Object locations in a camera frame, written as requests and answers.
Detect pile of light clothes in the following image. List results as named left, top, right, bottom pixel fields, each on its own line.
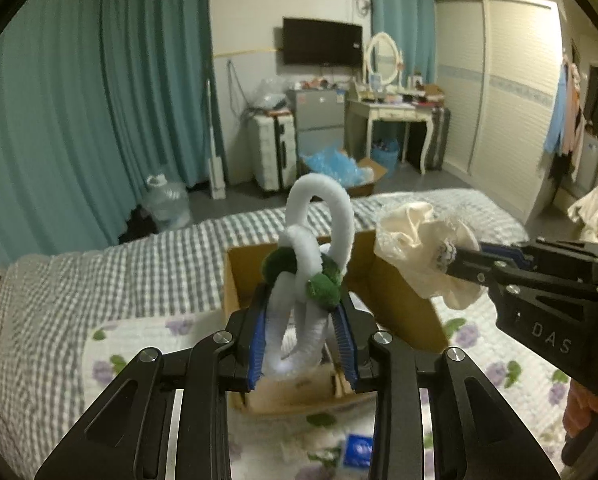
left=566, top=182, right=598, bottom=246

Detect blue packet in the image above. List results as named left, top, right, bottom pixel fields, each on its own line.
left=342, top=433, right=375, bottom=469

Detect white suitcase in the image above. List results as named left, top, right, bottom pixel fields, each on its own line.
left=248, top=112, right=298, bottom=194

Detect dark suitcase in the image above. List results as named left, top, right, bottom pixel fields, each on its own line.
left=421, top=107, right=451, bottom=171

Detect white floral quilt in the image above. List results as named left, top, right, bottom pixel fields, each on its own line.
left=82, top=287, right=580, bottom=480

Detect cream satin scrunchie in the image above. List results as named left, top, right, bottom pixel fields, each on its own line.
left=374, top=201, right=491, bottom=314

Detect brown cardboard box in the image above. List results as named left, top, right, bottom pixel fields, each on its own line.
left=223, top=229, right=451, bottom=416

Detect white wardrobe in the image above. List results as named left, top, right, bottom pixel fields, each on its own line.
left=433, top=0, right=566, bottom=227

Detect clear plastic bag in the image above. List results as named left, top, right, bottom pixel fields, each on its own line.
left=251, top=77, right=290, bottom=114

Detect black wall television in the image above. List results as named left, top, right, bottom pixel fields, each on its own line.
left=282, top=17, right=364, bottom=68

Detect hanging clothes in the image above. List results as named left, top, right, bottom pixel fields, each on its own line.
left=543, top=54, right=588, bottom=182

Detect cardboard box on floor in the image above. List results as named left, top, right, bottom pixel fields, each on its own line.
left=299, top=149, right=388, bottom=199

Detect blue plastic bags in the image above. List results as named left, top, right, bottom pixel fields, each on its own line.
left=301, top=144, right=376, bottom=189

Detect white plush toy green pompoms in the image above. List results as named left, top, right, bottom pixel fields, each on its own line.
left=262, top=172, right=356, bottom=382

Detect grey mini fridge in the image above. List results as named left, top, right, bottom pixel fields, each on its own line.
left=287, top=87, right=348, bottom=162

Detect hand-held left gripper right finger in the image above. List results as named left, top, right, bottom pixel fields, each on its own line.
left=330, top=291, right=562, bottom=480

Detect narrow teal curtain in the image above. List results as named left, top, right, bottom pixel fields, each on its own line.
left=367, top=0, right=438, bottom=87

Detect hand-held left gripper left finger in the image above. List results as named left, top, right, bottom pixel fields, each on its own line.
left=34, top=284, right=273, bottom=480

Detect white oval vanity mirror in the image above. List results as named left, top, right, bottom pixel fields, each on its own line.
left=363, top=32, right=401, bottom=89

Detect white dressing table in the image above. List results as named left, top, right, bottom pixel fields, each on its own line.
left=345, top=94, right=438, bottom=176

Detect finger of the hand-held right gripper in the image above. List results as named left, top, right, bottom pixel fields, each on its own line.
left=445, top=246, right=511, bottom=294
left=478, top=241, right=536, bottom=269

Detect clear water jug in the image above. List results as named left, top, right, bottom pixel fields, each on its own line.
left=143, top=174, right=193, bottom=229

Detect blue waste bin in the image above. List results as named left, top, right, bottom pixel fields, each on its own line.
left=371, top=137, right=401, bottom=171

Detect wide teal curtain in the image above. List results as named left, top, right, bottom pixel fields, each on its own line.
left=0, top=0, right=226, bottom=272

